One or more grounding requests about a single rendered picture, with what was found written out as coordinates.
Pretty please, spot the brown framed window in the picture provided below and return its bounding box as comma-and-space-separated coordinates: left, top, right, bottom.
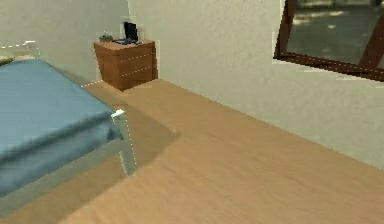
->
273, 0, 384, 83

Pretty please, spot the brown wooden nightstand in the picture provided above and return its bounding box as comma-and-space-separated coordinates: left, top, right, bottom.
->
92, 39, 159, 92

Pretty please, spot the black laptop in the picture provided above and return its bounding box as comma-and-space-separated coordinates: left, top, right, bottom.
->
112, 21, 145, 46

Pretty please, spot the white bed with blue sheets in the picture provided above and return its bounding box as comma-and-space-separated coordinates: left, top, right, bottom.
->
0, 39, 138, 219

